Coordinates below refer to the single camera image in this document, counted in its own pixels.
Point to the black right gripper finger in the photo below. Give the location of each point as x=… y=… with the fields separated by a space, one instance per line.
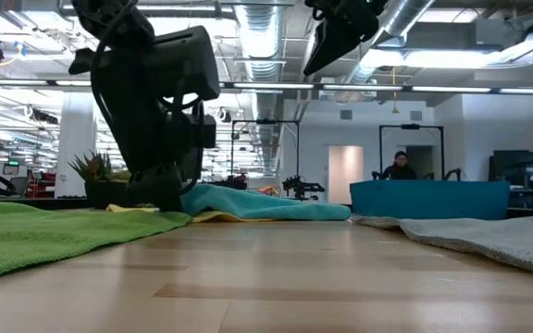
x=336 y=46
x=318 y=34

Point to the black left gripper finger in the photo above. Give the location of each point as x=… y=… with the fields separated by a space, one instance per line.
x=140 y=190
x=168 y=189

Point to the yellow microfiber towel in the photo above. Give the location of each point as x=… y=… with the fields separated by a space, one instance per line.
x=229 y=217

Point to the teal microfiber towel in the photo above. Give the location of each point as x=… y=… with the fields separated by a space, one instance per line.
x=266 y=205

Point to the green microfiber towel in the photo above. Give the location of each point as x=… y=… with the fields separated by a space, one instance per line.
x=40 y=236

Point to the grey microfiber towel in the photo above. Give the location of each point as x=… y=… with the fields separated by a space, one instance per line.
x=488 y=240

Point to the black background robot arm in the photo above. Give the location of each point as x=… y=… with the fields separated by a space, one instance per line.
x=301 y=187
x=451 y=173

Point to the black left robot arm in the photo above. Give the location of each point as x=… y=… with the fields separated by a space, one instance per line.
x=109 y=18

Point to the potted succulent plant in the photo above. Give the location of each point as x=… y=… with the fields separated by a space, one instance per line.
x=95 y=173

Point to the long ceiling light bar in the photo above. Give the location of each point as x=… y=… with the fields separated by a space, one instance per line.
x=271 y=85

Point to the white pillar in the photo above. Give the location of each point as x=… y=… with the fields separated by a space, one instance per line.
x=76 y=152

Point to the pink and yellow object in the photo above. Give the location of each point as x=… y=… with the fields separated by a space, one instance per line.
x=268 y=190

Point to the grey office chair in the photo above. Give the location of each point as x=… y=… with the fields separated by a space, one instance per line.
x=19 y=186

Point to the white door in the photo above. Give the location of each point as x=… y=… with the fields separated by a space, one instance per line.
x=345 y=173

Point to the person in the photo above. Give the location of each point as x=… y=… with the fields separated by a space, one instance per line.
x=400 y=170

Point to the blue plastic bin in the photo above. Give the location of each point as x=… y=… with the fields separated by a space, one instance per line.
x=433 y=199

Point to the black equipment rack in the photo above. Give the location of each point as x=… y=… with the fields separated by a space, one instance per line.
x=525 y=180

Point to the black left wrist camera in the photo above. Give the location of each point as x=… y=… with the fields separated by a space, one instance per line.
x=188 y=60

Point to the black metal stand frame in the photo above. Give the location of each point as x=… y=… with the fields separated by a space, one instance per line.
x=265 y=121
x=410 y=126

